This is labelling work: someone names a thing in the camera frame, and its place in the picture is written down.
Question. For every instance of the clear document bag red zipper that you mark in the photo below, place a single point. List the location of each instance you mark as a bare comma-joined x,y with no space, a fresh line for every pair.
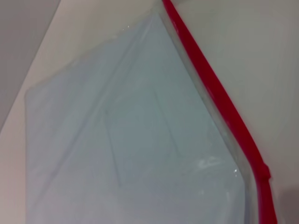
144,130

